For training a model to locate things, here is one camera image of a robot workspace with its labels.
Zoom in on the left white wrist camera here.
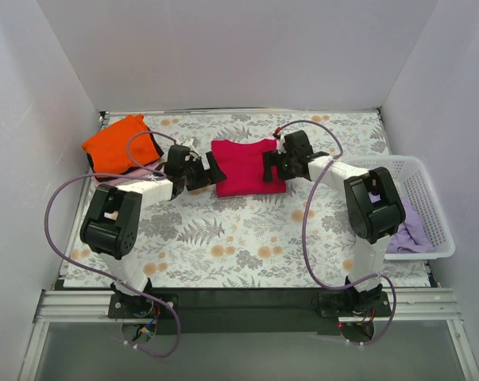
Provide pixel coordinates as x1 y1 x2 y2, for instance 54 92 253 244
180 137 198 156

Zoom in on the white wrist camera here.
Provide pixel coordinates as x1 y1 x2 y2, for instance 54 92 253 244
273 127 286 154
180 137 198 156

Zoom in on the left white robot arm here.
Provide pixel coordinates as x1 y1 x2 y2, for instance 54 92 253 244
80 144 226 318

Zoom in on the magenta t shirt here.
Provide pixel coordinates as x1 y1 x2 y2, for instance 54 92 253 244
211 139 287 198

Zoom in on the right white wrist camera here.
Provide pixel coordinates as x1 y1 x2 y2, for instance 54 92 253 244
273 127 286 154

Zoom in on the white plastic basket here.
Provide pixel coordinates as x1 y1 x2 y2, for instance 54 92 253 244
345 155 455 261

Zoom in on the lavender t shirt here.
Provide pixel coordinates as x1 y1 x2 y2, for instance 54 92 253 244
386 198 434 254

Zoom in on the folded black t shirt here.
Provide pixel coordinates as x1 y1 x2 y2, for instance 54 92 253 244
87 125 165 179

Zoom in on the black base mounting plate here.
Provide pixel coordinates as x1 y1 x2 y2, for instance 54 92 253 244
108 288 392 339

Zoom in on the floral table mat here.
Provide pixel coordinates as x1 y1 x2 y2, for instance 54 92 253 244
60 110 435 289

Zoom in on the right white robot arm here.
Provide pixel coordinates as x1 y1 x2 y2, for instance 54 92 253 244
262 129 406 316

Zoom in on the folded orange t shirt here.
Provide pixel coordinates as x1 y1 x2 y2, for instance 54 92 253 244
81 114 160 179

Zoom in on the folded pink t shirt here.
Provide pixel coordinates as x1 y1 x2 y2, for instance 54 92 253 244
94 126 164 190

